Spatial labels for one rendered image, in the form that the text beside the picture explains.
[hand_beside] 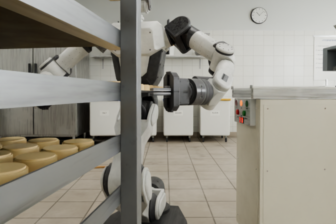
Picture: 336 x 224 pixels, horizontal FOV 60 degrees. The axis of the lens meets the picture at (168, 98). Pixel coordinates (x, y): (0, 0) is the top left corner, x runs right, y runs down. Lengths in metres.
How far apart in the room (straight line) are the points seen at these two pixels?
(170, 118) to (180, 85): 4.19
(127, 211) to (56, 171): 0.24
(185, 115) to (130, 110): 4.59
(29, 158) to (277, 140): 1.32
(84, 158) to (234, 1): 5.85
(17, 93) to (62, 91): 0.07
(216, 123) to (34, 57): 3.24
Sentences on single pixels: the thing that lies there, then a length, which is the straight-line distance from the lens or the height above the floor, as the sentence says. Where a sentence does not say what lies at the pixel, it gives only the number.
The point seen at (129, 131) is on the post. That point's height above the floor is 0.80.
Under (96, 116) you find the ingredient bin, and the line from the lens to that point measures 5.20.
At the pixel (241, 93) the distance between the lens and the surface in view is 1.79.
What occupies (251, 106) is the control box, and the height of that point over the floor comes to 0.80.
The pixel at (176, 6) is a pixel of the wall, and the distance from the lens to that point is 5.96.
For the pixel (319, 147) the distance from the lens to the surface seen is 1.68.
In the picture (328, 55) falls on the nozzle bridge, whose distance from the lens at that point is 2.29.
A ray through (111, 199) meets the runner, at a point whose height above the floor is 0.70.
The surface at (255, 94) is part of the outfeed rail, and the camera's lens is 1.51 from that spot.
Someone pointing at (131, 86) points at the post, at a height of 0.88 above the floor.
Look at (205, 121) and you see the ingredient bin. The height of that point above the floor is 0.37.
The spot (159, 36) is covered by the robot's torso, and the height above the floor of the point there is 1.12.
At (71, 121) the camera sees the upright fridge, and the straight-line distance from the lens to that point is 5.06.
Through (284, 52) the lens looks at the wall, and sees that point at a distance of 6.23.
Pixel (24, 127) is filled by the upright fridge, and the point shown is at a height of 0.30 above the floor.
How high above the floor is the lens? 0.87
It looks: 1 degrees down
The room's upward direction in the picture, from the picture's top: straight up
